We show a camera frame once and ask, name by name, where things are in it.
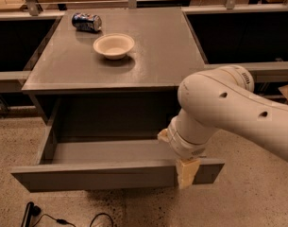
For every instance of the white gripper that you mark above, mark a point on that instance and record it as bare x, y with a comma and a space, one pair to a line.
181, 145

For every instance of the grey top drawer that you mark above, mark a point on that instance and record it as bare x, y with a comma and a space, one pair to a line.
64, 166

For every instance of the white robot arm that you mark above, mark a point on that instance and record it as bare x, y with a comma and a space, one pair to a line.
222, 99

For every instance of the grey drawer cabinet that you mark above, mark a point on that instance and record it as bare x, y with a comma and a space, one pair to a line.
95, 99

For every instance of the white paper bowl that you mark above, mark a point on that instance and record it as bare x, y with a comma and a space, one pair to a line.
113, 46

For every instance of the black power adapter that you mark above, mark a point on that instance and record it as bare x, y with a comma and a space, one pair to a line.
31, 210

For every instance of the blue soda can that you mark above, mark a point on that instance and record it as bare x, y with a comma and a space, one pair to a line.
86, 22

